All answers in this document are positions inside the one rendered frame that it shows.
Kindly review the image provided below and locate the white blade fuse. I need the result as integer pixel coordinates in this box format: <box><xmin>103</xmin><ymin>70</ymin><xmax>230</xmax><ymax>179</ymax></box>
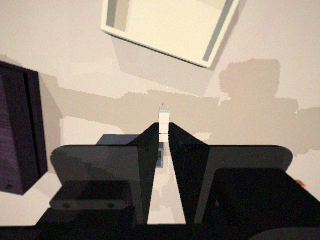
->
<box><xmin>159</xmin><ymin>101</ymin><xmax>169</xmax><ymax>142</ymax></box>

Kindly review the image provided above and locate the beige rectangular tray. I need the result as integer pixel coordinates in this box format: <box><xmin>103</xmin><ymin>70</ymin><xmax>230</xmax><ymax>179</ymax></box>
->
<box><xmin>100</xmin><ymin>0</ymin><xmax>240</xmax><ymax>68</ymax></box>

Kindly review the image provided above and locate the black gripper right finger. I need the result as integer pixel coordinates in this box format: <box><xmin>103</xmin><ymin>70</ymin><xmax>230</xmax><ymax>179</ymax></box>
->
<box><xmin>168</xmin><ymin>122</ymin><xmax>293</xmax><ymax>223</ymax></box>

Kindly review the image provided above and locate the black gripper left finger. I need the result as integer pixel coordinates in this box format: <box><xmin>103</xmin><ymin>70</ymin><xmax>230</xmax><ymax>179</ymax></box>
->
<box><xmin>50</xmin><ymin>122</ymin><xmax>159</xmax><ymax>224</ymax></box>

